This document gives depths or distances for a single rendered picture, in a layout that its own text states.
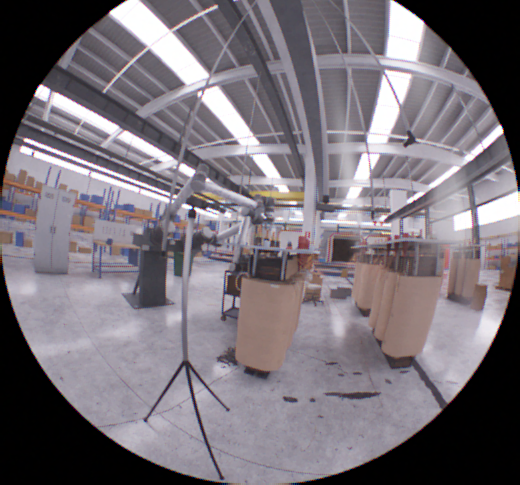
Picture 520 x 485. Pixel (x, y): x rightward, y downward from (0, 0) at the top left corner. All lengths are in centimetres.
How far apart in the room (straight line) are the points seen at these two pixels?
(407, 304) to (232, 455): 202
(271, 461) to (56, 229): 520
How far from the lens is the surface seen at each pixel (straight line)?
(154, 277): 341
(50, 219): 508
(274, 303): 147
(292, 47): 375
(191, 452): 149
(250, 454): 149
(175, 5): 1004
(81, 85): 729
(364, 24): 969
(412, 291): 215
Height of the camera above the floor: 137
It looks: 6 degrees up
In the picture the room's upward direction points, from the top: 6 degrees clockwise
